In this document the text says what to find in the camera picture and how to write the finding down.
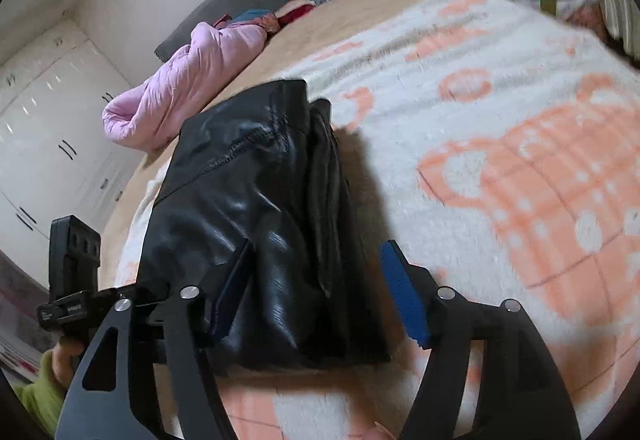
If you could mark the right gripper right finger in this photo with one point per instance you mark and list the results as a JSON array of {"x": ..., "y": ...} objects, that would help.
[{"x": 522, "y": 394}]

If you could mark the tan bed sheet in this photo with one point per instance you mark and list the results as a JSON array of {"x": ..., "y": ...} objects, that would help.
[{"x": 329, "y": 24}]

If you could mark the white wardrobe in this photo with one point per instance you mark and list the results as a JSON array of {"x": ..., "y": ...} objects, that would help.
[{"x": 55, "y": 158}]

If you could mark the white orange patterned blanket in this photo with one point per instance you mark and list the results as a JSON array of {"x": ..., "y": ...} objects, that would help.
[{"x": 500, "y": 149}]

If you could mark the red and blue clothes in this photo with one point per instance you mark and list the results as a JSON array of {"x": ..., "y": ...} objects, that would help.
[{"x": 285, "y": 8}]

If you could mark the right hand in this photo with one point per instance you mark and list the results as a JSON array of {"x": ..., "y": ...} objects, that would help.
[{"x": 382, "y": 432}]

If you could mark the green sleeve forearm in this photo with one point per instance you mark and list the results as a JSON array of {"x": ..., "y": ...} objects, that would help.
[{"x": 43, "y": 399}]

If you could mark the pink puffy quilt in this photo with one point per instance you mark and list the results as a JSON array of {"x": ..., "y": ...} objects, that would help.
[{"x": 150, "y": 115}]

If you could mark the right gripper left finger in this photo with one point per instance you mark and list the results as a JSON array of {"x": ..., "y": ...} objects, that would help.
[{"x": 114, "y": 394}]

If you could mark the left hand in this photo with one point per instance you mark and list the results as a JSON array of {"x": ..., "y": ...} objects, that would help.
[{"x": 64, "y": 355}]

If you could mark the black leather jacket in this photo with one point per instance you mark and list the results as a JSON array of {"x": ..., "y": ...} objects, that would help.
[{"x": 264, "y": 167}]

